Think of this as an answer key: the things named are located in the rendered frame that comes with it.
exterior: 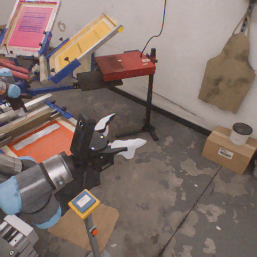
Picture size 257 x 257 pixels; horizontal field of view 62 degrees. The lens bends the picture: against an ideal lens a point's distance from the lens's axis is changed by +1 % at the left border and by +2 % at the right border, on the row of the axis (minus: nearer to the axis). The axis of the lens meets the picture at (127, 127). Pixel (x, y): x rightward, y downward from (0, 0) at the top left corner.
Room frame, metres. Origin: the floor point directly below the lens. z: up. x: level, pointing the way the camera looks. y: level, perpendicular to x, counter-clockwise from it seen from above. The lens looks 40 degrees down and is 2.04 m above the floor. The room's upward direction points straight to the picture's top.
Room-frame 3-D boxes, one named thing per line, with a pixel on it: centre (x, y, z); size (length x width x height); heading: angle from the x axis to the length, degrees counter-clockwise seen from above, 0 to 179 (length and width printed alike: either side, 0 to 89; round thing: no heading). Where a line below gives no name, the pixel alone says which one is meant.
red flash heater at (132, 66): (2.25, 0.02, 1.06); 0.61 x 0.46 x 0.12; 108
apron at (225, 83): (2.19, -1.13, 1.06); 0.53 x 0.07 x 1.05; 48
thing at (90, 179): (0.91, 0.37, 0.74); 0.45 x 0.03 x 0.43; 138
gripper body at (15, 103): (1.22, 0.76, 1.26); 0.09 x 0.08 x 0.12; 139
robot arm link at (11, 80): (1.22, 0.76, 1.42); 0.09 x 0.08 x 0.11; 156
